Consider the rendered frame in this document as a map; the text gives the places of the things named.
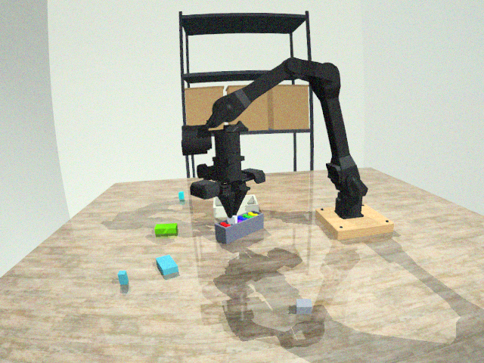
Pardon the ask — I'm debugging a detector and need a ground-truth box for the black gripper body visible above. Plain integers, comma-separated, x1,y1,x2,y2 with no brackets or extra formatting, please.
190,152,265,200

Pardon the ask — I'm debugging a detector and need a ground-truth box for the lime green block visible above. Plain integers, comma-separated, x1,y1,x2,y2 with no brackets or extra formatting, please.
155,223,178,234

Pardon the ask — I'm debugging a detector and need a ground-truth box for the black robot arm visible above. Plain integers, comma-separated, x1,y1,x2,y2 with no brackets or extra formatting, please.
181,57,368,219

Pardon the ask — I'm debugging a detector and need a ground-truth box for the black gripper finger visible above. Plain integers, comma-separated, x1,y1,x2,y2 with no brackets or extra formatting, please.
231,186,250,216
217,192,235,219

